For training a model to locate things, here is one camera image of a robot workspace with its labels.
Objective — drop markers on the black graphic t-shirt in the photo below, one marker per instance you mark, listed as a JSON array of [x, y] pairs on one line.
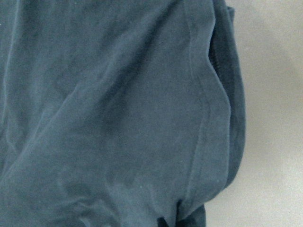
[[117, 113]]

